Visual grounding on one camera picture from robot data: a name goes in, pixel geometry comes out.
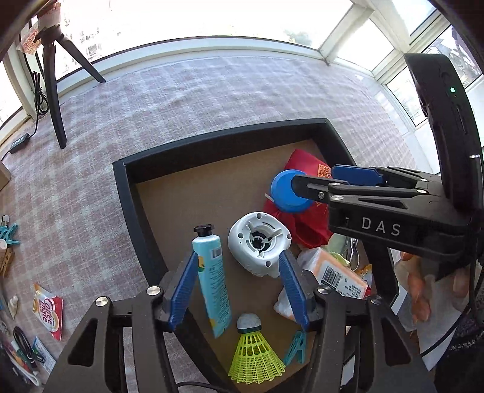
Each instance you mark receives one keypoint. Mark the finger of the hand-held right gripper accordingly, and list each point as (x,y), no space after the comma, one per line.
(355,174)
(306,187)

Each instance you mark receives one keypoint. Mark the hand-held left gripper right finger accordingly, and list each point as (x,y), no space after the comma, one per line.
(293,291)

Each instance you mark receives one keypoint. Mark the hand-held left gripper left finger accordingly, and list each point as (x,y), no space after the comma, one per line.
(183,291)

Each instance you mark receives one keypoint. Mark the blue round lid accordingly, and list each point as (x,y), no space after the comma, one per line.
(281,192)

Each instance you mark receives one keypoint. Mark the black tray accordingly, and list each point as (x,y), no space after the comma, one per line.
(124,189)

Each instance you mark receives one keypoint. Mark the coffee creamer packet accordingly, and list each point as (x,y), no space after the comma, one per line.
(47,310)

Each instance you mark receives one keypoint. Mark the wooden clothespin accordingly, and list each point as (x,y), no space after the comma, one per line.
(5,262)

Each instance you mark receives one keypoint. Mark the plaid cloth desktop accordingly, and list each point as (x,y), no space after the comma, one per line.
(189,94)

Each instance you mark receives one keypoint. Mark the person's right hand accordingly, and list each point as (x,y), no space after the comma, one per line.
(418,298)

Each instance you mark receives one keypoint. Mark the white plastic wrapper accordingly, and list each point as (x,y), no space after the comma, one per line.
(283,306)

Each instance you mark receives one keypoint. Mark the teal hand cream tube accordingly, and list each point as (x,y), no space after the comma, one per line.
(211,279)

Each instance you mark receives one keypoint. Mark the red pouch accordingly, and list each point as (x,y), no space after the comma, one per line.
(306,226)

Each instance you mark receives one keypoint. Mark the orange tissue packet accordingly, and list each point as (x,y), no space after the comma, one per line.
(332,272)

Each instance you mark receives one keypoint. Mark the teal clothespin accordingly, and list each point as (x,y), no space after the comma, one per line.
(297,347)
(8,233)

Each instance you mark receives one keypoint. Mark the yellow shuttlecock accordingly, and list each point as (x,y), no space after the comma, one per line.
(253,355)

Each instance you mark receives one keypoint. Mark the white plug-in device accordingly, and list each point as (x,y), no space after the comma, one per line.
(242,234)

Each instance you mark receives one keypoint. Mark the brown cardboard box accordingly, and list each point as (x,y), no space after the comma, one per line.
(3,175)

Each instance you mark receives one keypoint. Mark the black power adapter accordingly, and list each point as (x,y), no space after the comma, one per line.
(19,143)

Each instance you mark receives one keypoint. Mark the black tripod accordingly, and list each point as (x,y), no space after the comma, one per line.
(53,94)

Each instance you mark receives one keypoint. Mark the red white paper tag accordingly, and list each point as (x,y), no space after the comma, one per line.
(28,39)

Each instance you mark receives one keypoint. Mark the white window frame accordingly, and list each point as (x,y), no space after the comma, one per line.
(363,22)

